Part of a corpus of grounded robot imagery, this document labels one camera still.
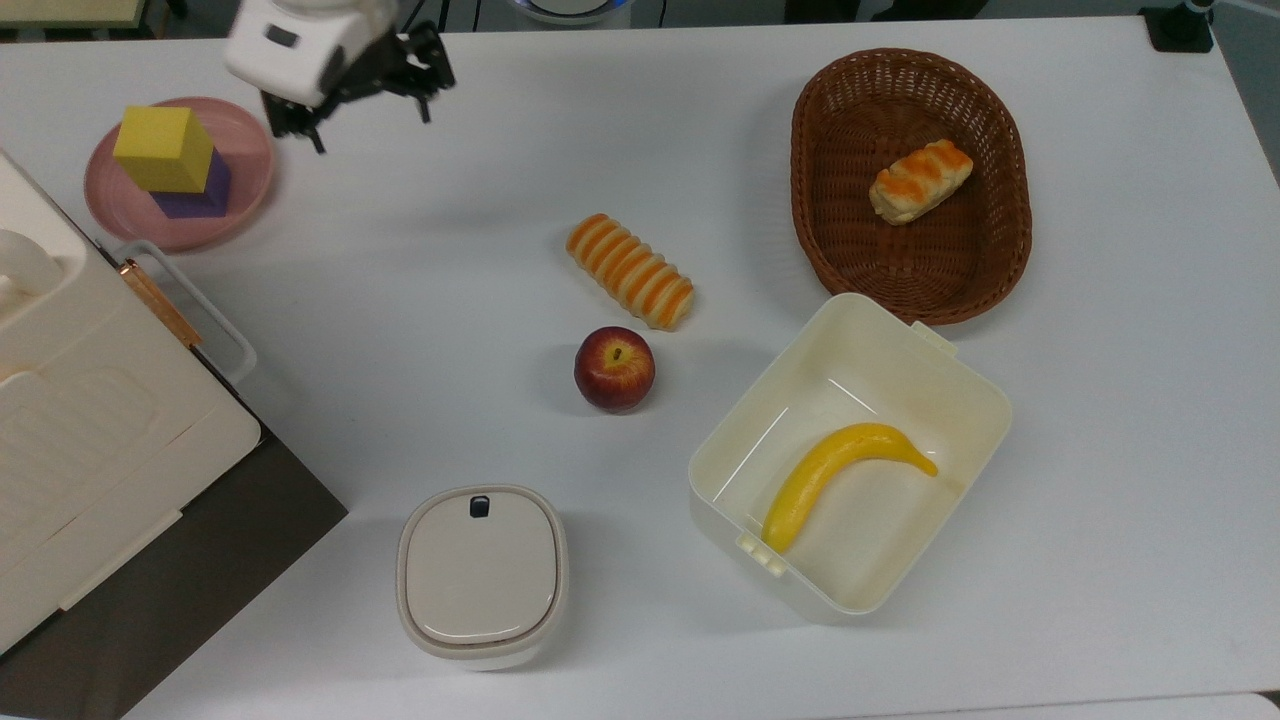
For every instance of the red apple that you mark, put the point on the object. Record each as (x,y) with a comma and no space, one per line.
(614,370)

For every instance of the purple cube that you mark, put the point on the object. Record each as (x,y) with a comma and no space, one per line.
(205,198)

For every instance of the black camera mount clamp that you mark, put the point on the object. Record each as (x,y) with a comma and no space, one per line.
(1178,28)

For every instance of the pink plate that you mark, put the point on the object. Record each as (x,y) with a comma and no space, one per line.
(248,150)

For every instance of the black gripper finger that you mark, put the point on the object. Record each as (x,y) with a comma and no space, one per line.
(295,118)
(438,65)

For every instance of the white lidded bin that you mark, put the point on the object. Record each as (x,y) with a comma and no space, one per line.
(480,575)

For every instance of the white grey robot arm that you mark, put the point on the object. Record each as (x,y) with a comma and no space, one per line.
(290,45)

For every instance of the long orange striped bread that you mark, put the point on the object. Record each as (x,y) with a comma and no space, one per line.
(630,272)

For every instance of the yellow banana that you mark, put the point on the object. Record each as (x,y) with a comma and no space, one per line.
(830,465)

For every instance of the yellow cube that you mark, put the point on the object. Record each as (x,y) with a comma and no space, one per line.
(160,145)

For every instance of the small orange striped bread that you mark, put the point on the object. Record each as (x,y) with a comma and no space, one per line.
(920,182)

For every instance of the cream toy cabinet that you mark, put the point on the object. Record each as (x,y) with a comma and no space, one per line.
(100,420)

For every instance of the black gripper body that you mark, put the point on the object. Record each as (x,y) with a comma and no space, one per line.
(375,70)

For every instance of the brown wicker basket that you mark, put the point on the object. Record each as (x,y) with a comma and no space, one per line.
(850,120)

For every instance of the cream open plastic container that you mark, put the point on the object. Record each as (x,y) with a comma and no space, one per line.
(900,360)

